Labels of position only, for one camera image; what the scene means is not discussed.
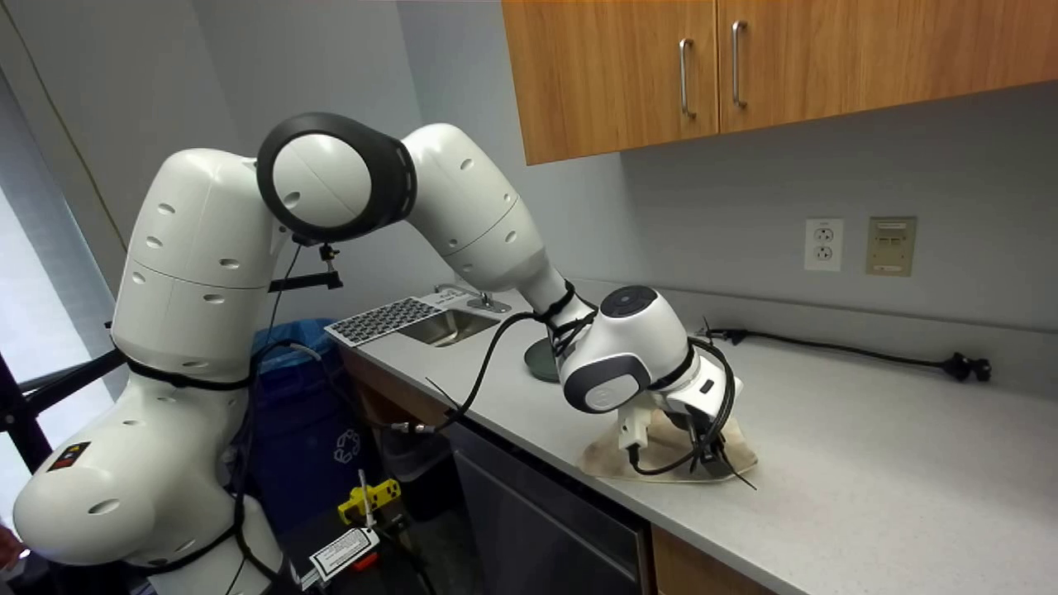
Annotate wall power outlets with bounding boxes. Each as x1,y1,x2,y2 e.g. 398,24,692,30
863,212,924,280

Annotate wooden upper cabinet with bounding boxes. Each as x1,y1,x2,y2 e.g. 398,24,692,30
498,0,1058,168

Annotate steel sink with drainer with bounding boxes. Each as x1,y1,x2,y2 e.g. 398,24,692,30
323,280,516,355

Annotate cream cloth towel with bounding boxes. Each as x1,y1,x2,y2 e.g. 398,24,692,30
578,403,764,485

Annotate black metal frame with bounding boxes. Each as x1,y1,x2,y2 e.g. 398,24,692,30
0,346,129,476

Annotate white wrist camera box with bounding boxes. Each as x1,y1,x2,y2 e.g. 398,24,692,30
616,406,669,458

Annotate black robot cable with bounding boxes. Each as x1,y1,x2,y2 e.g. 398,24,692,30
412,305,560,439

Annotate black cable with clamp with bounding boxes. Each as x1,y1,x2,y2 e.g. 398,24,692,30
698,325,994,386

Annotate wooden cabinet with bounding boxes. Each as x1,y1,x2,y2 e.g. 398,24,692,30
498,0,1058,168
649,521,778,595

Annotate silver cabinet door handle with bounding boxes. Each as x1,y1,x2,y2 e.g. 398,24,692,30
671,33,700,125
723,16,753,116

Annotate white box device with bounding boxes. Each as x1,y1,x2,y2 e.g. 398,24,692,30
305,521,384,584

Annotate yellow clamp tool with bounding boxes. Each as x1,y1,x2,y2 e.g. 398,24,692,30
333,471,406,537

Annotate wooden lower cabinet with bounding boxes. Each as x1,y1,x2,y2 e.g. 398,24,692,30
649,521,778,595

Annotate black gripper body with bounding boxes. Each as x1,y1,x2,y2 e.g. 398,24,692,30
658,376,740,447

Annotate blue recycling bin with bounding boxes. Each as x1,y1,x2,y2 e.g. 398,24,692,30
234,317,381,555

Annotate black camera on boom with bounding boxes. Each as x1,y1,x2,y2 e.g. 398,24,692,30
264,239,346,297

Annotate white electrical outlet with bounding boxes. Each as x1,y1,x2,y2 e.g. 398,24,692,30
799,215,849,279

